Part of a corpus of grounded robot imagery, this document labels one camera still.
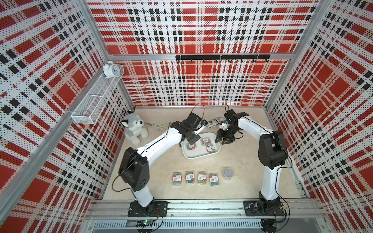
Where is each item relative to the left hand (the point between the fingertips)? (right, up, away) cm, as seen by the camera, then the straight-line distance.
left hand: (193, 134), depth 86 cm
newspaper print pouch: (+16, +7, +21) cm, 28 cm away
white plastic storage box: (+8, -10, +10) cm, 16 cm away
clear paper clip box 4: (-10, -25, -4) cm, 27 cm away
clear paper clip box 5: (+8, -6, +12) cm, 16 cm away
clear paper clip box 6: (+11, -10, +7) cm, 17 cm away
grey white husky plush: (-38, +2, +6) cm, 38 cm away
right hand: (+18, -5, +5) cm, 19 cm away
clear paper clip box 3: (-2, -25, -4) cm, 25 cm away
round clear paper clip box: (+20, -23, -4) cm, 30 cm away
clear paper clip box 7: (-3, -10, +9) cm, 13 cm away
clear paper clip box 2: (+5, -25, -4) cm, 26 cm away
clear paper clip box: (+12, -26, -4) cm, 28 cm away
